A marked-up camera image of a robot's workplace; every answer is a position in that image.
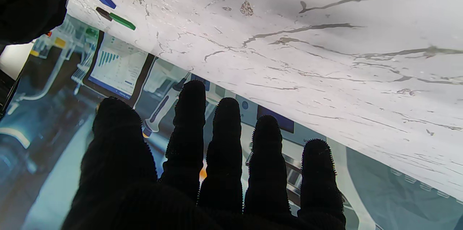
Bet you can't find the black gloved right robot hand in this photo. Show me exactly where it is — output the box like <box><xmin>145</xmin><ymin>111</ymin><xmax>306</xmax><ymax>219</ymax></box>
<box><xmin>0</xmin><ymin>0</ymin><xmax>70</xmax><ymax>45</ymax></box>

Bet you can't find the printed laboratory backdrop banner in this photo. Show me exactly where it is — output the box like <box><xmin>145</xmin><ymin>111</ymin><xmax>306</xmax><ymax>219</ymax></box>
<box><xmin>0</xmin><ymin>13</ymin><xmax>463</xmax><ymax>230</ymax></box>

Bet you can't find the dark brown domino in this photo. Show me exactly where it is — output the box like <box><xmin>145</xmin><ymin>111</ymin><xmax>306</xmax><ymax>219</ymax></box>
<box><xmin>96</xmin><ymin>7</ymin><xmax>112</xmax><ymax>21</ymax></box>

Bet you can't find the green domino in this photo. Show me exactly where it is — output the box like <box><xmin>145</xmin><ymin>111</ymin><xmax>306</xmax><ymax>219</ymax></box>
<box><xmin>109</xmin><ymin>12</ymin><xmax>136</xmax><ymax>30</ymax></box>

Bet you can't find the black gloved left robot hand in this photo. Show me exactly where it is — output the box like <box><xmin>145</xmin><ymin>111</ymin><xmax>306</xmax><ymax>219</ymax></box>
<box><xmin>61</xmin><ymin>80</ymin><xmax>346</xmax><ymax>230</ymax></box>

